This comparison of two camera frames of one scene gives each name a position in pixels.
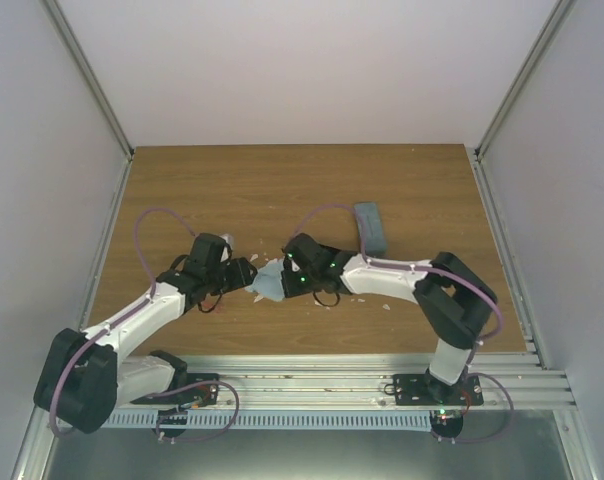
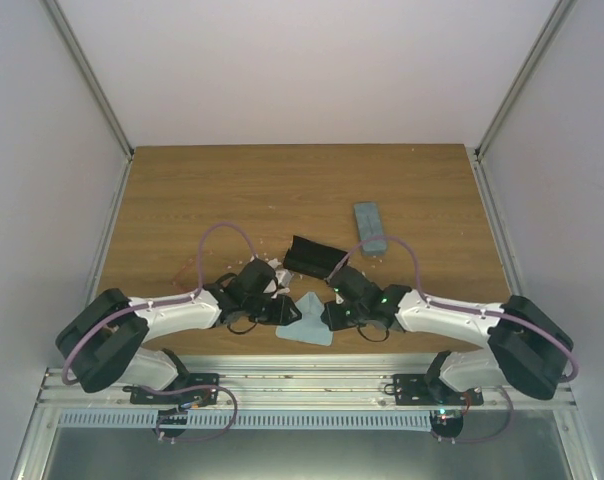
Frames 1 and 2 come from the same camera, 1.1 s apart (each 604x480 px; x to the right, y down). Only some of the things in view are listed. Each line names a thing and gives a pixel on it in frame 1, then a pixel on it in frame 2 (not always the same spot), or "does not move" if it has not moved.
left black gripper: [241, 276] → [282, 315]
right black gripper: [290, 288] → [332, 321]
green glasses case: [372, 231] does not move
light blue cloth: [269, 281] → [311, 328]
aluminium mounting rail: [515, 382] does not move
